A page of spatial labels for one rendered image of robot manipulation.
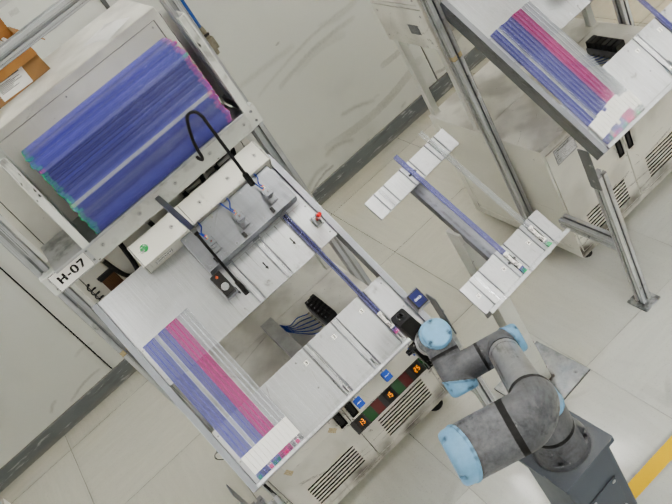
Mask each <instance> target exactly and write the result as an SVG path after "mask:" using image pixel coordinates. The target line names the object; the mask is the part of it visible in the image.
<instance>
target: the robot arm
mask: <svg viewBox="0 0 672 504"><path fill-rule="evenodd" d="M391 320H392V322H393V324H394V325H395V326H396V327H397V328H399V329H400V330H401V331H402V332H403V333H404V334H405V335H406V336H407V337H409V338H410V339H411V340H412V341H413V342H412V343H411V344H410V346H409V347H408V348H409V349H408V350H407V351H406V352H405V353H406V354H407V355H408V356H410V355H412V354H415V355H416V356H418V357H419V358H420V359H421V360H422V361H423V362H424V363H423V365H424V366H425V367H426V368H427V369H428V370H429V369H430V368H431V367H432V366H434V368H435V369H436V371H437V373H438V375H439V377H440V378H441V380H442V383H443V384H444V386H445V387H446V389H447V391H448V392H449V394H450V395H451V396H452V397H454V398H458V397H460V396H462V395H463V394H465V393H467V392H469V391H471V390H472V389H474V388H476V387H478V385H479V382H478V379H477V378H478V377H480V376H482V375H483V374H485V373H487V372H489V371H490V370H492V369H494V368H495V370H496V372H497V373H498V375H499V377H500V379H501V381H502V383H503V385H504V386H505V388H506V390H507V392H508V393H507V395H505V396H503V397H501V398H499V399H498V400H496V401H494V402H492V403H490V404H488V405H486V406H484V407H483V408H481V409H479V410H477V411H475V412H473V413H472V414H470V415H468V416H466V417H464V418H462V419H460V420H459V421H457V422H455V423H453V424H449V425H447V426H446V427H445V428H444V429H443V430H441V431H440V432H439V434H438V439H439V441H440V443H441V445H442V447H443V449H444V451H445V452H446V454H447V456H448V458H449V460H450V462H451V464H452V465H453V467H454V469H455V471H456V473H457V475H458V476H459V478H460V480H461V482H462V483H463V484H464V485H466V486H471V485H473V484H475V483H480V482H481V481H482V480H483V479H485V478H487V477H489V476H490V475H492V474H494V473H496V472H498V471H500V470H502V469H504V468H506V467H507V466H509V465H511V464H513V463H515V462H517V461H519V460H521V459H522V458H524V457H526V456H528V455H530V454H532V456H533V458H534V459H535V461H536V462H537V463H538V465H540V466H541V467H542V468H544V469H545V470H548V471H551V472H556V473H562V472H568V471H571V470H573V469H575V468H577V467H579V466H580V465H581V464H582V463H583V462H584V461H585V460H586V459H587V457H588V455H589V453H590V450H591V438H590V435H589V433H588V431H587V429H586V428H585V426H584V425H583V424H582V423H581V422H580V421H579V420H577V419H576V418H574V417H573V416H571V414H570V412H569V410H568V408H567V406H566V404H565V402H564V399H563V397H562V395H561V394H560V393H559V392H558V391H557V389H556V388H555V387H554V386H553V384H552V383H551V382H550V380H549V379H547V378H546V377H544V376H543V375H540V374H539V373H538V372H537V370H536V369H535V368H534V366H533V365H532V363H531V362H530V360H529V359H528V358H527V356H526V355H525V353H524V352H525V351H526V350H527V349H528V345H527V343H526V341H525V339H524V338H523V336H522V334H521V333H520V331H519V329H518V328H517V326H516V325H515V324H508V325H506V326H504V327H501V328H499V329H498V330H497V331H495V332H493V333H491V334H490V335H488V336H486V337H484V338H482V339H481V340H479V341H477V342H475V343H473V344H472V345H470V346H468V347H466V348H464V349H463V350H460V349H459V347H458V346H457V344H456V342H455V341H454V339H453V337H452V330H451V327H450V325H449V324H448V323H447V322H446V321H445V320H443V319H440V318H432V319H429V320H427V321H426V322H424V323H423V324H422V325H421V324H420V323H419V322H418V321H417V320H416V319H414V318H413V317H412V316H411V315H410V314H409V313H408V312H406V311H405V310H404V309H402V308H401V309H400V310H399V311H398V312H396V313H395V314H394V315H393V316H392V317H391ZM425 364H426V365H427V366H428V367H429V368H428V367H427V366H426V365H425ZM431 364H432V365H431Z"/></svg>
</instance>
